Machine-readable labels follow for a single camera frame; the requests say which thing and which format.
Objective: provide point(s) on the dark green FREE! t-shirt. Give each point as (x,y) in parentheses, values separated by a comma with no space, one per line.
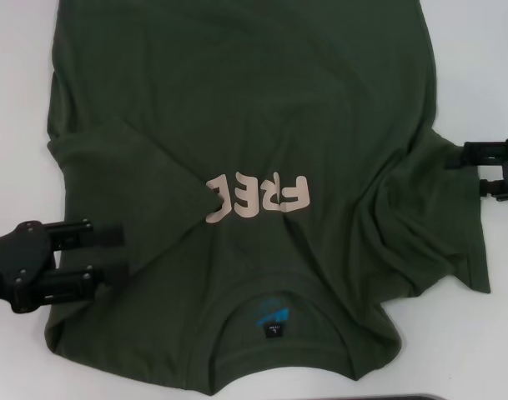
(258,104)

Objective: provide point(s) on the dark robot torso edge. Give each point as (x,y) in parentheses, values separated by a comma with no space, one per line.
(328,397)

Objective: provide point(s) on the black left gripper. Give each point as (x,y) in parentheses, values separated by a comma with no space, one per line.
(11,260)

